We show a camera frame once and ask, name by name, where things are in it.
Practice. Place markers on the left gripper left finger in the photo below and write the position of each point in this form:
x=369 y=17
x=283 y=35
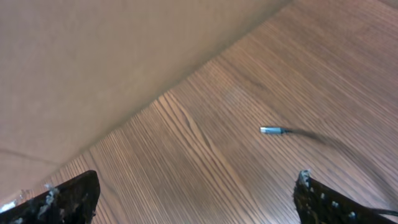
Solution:
x=72 y=202

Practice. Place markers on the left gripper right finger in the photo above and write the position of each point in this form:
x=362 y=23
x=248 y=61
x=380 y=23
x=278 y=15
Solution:
x=316 y=203

